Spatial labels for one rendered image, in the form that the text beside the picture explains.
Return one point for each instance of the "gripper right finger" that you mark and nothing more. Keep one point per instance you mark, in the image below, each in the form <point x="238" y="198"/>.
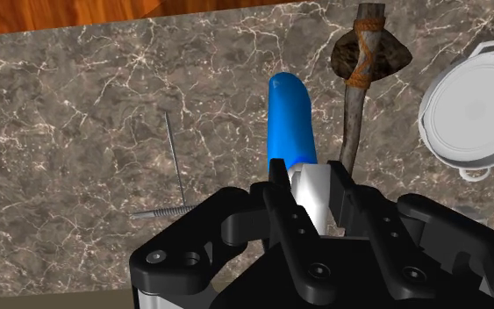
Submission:
<point x="400" y="256"/>

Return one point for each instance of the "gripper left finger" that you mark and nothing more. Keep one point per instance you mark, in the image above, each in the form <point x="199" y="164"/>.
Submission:
<point x="174" y="265"/>

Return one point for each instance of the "white pot with lid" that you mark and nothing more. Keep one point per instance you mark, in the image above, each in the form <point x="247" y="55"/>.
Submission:
<point x="473" y="111"/>

